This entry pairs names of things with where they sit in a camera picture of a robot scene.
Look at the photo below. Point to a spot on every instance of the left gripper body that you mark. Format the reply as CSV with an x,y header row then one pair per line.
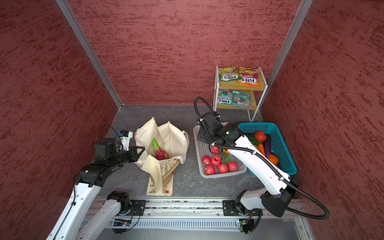
x,y
129,156

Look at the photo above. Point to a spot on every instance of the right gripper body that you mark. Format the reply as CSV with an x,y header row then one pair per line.
x,y
205,135

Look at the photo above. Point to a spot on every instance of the pink dragon fruit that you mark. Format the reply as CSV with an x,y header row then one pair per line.
x,y
160,153

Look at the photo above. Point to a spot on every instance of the red apple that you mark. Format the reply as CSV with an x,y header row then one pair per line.
x,y
209,170
223,168
216,161
233,166
206,160
215,150

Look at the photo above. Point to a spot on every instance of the cream canvas tote bag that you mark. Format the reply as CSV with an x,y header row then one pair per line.
x,y
166,148

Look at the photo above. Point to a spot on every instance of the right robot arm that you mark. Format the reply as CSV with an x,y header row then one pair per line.
x,y
276,194

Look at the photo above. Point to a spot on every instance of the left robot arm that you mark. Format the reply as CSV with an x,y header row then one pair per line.
x,y
110,155

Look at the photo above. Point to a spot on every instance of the red-green Fox's candy bag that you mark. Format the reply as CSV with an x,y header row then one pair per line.
x,y
242,100

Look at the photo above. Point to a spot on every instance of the green Fox's candy bag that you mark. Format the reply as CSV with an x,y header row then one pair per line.
x,y
229,74

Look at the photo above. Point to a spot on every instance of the orange Fox's candy bag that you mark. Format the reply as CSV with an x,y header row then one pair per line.
x,y
249,77

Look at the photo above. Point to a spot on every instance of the green leafy sprig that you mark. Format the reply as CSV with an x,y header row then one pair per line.
x,y
226,158

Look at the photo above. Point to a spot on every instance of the green bell pepper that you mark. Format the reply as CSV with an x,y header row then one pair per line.
x,y
253,141

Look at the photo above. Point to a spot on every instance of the red tomato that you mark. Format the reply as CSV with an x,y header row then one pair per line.
x,y
260,136

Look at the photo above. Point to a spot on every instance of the orange carrot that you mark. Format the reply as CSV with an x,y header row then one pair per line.
x,y
261,149

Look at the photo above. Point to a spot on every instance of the purple eggplant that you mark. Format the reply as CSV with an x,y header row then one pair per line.
x,y
268,145

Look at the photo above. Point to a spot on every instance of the white wooden two-tier shelf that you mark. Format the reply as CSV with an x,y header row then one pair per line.
x,y
258,93

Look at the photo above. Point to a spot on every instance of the small orange pumpkin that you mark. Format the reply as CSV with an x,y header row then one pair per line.
x,y
273,159

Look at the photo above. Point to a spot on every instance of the teal plastic basket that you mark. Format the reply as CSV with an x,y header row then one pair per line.
x,y
279,147

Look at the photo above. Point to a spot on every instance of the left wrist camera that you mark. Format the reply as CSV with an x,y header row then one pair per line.
x,y
125,137

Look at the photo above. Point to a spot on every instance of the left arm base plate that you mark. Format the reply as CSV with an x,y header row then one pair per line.
x,y
132,208

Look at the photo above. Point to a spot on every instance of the aluminium mounting rail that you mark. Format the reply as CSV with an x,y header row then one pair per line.
x,y
193,208

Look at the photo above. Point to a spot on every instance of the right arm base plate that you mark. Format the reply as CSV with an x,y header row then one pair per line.
x,y
233,208

